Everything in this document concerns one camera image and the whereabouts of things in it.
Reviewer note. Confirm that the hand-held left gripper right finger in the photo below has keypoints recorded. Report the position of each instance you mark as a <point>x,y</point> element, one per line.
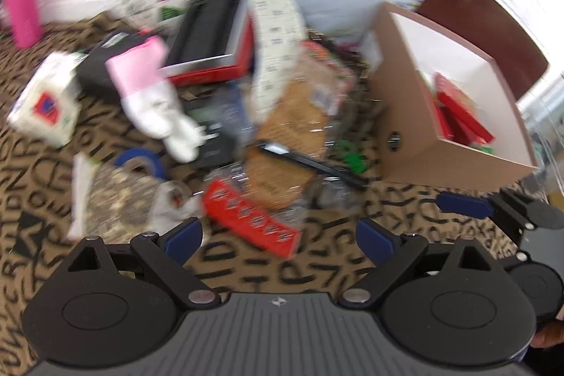
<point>373,237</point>

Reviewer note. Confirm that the camouflage pouch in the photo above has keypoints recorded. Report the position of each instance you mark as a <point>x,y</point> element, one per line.
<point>119,200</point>

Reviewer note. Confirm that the white paper strip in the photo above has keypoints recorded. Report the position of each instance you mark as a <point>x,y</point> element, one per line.
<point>81,191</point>

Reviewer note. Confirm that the black pen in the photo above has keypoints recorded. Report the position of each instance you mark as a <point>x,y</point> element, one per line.
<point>308,162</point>

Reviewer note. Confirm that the red and black open box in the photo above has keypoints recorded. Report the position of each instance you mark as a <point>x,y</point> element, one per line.
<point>207,32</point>

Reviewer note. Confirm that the white packet green print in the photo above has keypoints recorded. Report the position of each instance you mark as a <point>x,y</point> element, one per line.
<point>163,8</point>

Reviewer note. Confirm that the clear plastic wrapper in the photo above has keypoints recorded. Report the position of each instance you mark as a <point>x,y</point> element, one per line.
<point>174,200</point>

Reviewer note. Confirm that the green plastic clip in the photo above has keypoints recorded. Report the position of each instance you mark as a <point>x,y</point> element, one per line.
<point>351,155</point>

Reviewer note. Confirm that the pink and white cloth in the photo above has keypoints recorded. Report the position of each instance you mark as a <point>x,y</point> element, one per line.
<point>145,94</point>

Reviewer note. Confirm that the blue tape roll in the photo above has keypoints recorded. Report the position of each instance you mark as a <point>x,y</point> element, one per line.
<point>145,158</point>

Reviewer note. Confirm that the red packets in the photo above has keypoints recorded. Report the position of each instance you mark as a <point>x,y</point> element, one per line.
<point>460,111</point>

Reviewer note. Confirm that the white tissue pack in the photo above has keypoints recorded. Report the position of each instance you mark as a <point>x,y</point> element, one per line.
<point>44,98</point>

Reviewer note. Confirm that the red patterned packet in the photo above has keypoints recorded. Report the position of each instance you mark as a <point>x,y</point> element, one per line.
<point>246,213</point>

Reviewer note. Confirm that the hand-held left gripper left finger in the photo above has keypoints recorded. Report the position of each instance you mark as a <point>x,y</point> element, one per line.
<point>183,236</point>

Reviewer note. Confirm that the flat black box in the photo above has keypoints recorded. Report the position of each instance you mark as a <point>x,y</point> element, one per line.
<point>94,72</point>

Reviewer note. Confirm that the letter print brown blanket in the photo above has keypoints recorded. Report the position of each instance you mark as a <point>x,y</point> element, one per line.
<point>39,191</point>

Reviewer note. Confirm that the person's right hand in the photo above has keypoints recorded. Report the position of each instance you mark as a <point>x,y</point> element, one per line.
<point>549,334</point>

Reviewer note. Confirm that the brown cardboard box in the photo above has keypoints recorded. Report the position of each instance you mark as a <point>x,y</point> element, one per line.
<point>409,116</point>

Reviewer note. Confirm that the white patterned strip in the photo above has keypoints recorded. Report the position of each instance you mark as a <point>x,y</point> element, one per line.
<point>275,45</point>

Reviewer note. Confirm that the brown wooden board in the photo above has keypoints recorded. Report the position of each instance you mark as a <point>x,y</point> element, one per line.
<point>480,19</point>

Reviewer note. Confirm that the brown clear-wrapped packet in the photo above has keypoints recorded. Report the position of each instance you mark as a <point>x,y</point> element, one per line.
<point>291,116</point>

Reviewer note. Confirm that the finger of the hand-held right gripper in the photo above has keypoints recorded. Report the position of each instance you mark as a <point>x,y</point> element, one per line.
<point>462,204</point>

